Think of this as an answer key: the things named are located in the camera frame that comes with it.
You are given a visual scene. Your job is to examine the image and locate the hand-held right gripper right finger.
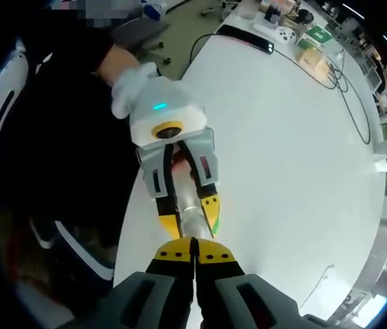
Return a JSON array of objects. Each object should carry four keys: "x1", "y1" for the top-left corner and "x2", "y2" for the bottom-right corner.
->
[{"x1": 195, "y1": 238, "x2": 331, "y2": 329}]

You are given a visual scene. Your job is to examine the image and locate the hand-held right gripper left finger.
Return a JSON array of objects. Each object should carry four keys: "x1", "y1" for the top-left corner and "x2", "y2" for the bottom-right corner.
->
[{"x1": 54, "y1": 238, "x2": 198, "y2": 329}]

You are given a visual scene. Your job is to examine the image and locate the clear plastic cover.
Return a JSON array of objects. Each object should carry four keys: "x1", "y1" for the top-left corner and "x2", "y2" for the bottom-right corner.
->
[{"x1": 179, "y1": 209, "x2": 214, "y2": 241}]

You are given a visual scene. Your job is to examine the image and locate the person's left hand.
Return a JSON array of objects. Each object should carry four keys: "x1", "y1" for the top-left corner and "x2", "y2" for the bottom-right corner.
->
[{"x1": 172, "y1": 150, "x2": 195, "y2": 188}]

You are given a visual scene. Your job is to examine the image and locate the grey office chair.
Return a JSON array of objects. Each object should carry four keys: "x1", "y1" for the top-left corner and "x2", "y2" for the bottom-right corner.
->
[{"x1": 110, "y1": 12, "x2": 172, "y2": 66}]

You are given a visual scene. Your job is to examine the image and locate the dark white-trimmed shoe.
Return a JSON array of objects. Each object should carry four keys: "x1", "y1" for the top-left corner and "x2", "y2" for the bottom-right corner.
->
[{"x1": 28, "y1": 219, "x2": 115, "y2": 282}]

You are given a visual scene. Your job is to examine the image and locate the black power strip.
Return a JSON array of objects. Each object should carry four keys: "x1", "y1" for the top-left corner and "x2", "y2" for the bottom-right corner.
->
[{"x1": 218, "y1": 23, "x2": 276, "y2": 55}]

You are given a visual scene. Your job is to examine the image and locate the white game controller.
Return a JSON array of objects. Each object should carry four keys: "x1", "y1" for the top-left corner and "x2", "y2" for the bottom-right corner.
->
[{"x1": 274, "y1": 27, "x2": 298, "y2": 45}]

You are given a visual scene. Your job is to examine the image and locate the tan cardboard box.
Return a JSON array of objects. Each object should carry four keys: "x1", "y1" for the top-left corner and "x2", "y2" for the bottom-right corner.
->
[{"x1": 298, "y1": 47, "x2": 329, "y2": 75}]

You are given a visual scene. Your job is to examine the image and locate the white worn device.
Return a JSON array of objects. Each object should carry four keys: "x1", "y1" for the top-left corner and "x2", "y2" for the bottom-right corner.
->
[{"x1": 0, "y1": 39, "x2": 30, "y2": 171}]

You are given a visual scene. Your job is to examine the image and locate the green white box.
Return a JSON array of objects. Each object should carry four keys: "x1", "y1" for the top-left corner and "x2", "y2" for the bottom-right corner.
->
[{"x1": 298, "y1": 24, "x2": 334, "y2": 49}]

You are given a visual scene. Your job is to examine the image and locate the black table cable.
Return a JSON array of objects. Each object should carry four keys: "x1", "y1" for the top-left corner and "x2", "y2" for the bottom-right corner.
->
[{"x1": 272, "y1": 46, "x2": 375, "y2": 145}]

